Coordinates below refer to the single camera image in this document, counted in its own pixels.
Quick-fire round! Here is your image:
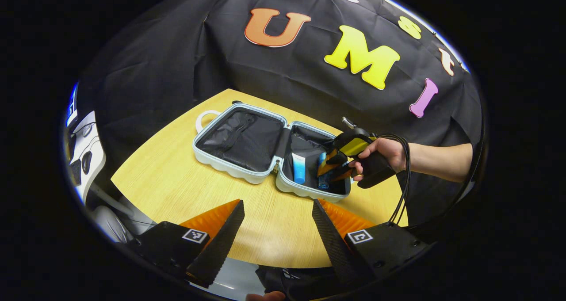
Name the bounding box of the blue and white tube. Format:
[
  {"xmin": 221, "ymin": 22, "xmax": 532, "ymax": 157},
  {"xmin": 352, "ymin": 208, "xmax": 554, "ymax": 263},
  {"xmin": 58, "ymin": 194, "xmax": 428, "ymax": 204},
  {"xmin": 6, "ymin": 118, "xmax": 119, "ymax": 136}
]
[{"xmin": 292, "ymin": 152, "xmax": 306, "ymax": 185}]

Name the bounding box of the white device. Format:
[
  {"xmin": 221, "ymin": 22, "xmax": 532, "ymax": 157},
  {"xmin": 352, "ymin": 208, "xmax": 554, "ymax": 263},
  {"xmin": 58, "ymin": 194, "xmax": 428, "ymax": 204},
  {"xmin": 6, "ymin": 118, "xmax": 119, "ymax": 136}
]
[{"xmin": 66, "ymin": 111, "xmax": 107, "ymax": 202}]

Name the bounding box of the blue lit monitor screen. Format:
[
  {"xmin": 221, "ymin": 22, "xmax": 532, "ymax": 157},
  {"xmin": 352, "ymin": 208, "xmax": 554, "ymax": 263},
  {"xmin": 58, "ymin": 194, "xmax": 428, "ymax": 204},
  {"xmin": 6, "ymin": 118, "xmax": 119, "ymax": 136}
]
[{"xmin": 65, "ymin": 84, "xmax": 79, "ymax": 127}]

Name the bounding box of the dark cloth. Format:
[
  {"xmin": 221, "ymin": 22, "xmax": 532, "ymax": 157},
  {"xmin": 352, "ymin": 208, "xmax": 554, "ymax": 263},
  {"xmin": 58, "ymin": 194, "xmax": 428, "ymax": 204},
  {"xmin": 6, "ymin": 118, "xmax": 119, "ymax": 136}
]
[{"xmin": 256, "ymin": 266, "xmax": 350, "ymax": 301}]

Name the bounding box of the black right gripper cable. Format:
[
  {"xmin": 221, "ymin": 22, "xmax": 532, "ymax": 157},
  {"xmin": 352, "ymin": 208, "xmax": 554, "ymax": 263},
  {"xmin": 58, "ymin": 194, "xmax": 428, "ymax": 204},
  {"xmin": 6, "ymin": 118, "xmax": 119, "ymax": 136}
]
[{"xmin": 376, "ymin": 134, "xmax": 413, "ymax": 227}]

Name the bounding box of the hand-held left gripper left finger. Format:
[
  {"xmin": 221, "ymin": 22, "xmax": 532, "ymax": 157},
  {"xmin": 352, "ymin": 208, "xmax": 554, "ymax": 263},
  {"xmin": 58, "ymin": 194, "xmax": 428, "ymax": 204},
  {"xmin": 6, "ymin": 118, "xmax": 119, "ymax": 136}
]
[{"xmin": 128, "ymin": 199, "xmax": 245, "ymax": 289}]

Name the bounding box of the teal bottle with blue cap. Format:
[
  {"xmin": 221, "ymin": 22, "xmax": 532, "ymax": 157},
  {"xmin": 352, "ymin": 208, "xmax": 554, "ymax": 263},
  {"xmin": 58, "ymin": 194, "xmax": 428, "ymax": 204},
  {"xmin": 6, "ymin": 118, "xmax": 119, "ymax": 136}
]
[{"xmin": 317, "ymin": 152, "xmax": 331, "ymax": 190}]

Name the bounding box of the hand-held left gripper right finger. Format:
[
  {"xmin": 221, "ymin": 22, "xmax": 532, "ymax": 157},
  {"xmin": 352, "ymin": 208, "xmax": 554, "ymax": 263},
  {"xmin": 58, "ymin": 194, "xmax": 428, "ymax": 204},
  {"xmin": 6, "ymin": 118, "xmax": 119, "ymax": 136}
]
[{"xmin": 312, "ymin": 198, "xmax": 432, "ymax": 288}]

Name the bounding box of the light blue suitcase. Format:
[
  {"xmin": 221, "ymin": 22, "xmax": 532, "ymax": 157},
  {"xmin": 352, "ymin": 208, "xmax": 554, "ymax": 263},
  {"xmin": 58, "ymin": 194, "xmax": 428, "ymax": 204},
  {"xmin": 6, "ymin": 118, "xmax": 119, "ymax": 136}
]
[{"xmin": 192, "ymin": 102, "xmax": 352, "ymax": 203}]

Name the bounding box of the grey padded seat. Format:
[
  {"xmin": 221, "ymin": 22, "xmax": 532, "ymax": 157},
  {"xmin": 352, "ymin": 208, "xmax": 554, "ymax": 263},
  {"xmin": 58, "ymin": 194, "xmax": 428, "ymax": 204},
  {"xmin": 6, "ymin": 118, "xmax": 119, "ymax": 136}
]
[{"xmin": 91, "ymin": 205, "xmax": 135, "ymax": 244}]

